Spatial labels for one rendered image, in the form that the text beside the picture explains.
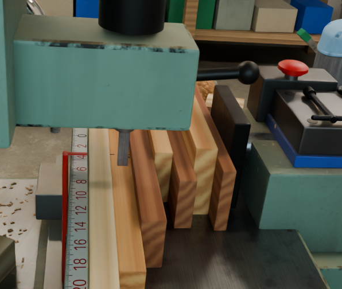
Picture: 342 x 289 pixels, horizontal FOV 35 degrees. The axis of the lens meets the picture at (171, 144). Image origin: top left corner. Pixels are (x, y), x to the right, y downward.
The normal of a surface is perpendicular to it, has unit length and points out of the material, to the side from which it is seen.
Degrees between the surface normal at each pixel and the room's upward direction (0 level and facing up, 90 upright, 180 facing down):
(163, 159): 90
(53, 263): 0
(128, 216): 0
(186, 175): 0
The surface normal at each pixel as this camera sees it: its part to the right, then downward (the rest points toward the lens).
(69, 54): 0.14, 0.48
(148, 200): 0.10, -0.88
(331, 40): -0.86, 0.07
